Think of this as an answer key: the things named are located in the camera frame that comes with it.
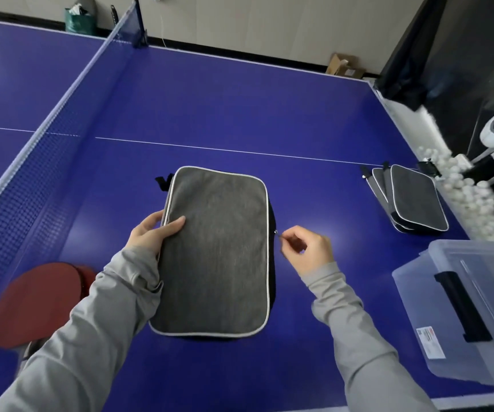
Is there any person's right hand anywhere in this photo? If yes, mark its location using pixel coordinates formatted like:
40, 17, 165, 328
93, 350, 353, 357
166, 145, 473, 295
280, 225, 336, 278

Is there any person's left forearm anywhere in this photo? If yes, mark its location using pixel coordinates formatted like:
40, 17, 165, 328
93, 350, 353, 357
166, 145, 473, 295
0, 246, 164, 412

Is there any person's right forearm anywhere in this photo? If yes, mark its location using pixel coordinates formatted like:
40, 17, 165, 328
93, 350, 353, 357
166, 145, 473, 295
300, 261, 439, 412

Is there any brown cardboard box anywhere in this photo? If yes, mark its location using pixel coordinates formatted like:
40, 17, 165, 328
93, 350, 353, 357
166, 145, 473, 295
325, 53, 366, 80

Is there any black net post clamp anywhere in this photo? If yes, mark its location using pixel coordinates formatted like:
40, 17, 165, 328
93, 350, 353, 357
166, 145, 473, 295
129, 0, 149, 49

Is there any white ball collection tray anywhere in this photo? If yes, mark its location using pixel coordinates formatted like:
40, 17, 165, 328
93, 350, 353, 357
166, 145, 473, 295
369, 81, 494, 243

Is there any black table edge clamp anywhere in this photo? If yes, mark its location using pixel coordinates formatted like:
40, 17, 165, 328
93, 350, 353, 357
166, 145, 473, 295
416, 160, 443, 179

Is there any red paddle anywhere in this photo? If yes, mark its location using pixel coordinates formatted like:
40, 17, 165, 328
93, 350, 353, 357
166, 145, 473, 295
0, 262, 89, 378
75, 264, 98, 296

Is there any blue table tennis net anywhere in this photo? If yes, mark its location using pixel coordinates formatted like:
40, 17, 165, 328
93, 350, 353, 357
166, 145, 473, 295
0, 2, 138, 339

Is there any pile of white balls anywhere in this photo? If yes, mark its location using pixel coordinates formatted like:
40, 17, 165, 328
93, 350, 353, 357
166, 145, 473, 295
416, 145, 494, 243

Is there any clear plastic box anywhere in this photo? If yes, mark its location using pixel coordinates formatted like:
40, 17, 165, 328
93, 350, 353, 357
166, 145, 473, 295
392, 239, 494, 398

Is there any person's left hand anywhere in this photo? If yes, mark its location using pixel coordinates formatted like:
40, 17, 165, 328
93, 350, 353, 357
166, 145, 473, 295
126, 209, 186, 259

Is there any green waste bin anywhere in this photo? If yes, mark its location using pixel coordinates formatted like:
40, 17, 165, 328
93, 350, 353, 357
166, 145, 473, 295
64, 6, 98, 36

